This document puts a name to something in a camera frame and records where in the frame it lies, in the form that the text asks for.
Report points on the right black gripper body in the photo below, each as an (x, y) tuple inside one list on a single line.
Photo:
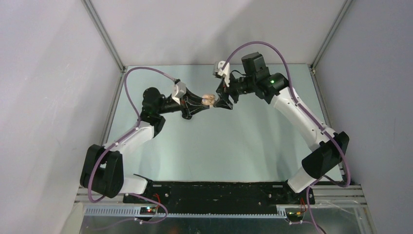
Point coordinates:
[(237, 87)]

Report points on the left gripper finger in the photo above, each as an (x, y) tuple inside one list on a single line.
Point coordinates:
[(193, 109), (192, 98)]

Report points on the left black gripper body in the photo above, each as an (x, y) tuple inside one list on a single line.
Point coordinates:
[(184, 104)]

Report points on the beige earbud charging case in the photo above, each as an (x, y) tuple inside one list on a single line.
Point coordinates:
[(208, 99)]

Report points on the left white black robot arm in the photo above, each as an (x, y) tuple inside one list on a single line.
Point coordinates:
[(103, 170)]

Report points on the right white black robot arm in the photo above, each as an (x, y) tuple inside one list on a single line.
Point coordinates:
[(326, 145)]

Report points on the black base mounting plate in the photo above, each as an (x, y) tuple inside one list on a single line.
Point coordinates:
[(234, 198)]

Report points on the left controller circuit board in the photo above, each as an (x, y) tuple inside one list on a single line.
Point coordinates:
[(148, 210)]

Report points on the controller circuit board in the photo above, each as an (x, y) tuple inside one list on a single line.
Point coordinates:
[(148, 210), (295, 216)]

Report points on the right controller circuit board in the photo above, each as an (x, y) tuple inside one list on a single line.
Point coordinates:
[(295, 216)]

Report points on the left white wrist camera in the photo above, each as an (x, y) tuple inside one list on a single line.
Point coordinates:
[(178, 91)]

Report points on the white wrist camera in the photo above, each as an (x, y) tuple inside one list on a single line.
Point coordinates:
[(178, 91), (222, 70)]

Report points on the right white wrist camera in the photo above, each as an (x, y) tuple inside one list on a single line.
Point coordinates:
[(222, 70)]

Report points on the grey slotted cable duct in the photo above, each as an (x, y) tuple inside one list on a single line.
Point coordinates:
[(133, 211)]

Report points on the aluminium frame rail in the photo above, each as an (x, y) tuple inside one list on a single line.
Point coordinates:
[(328, 195)]

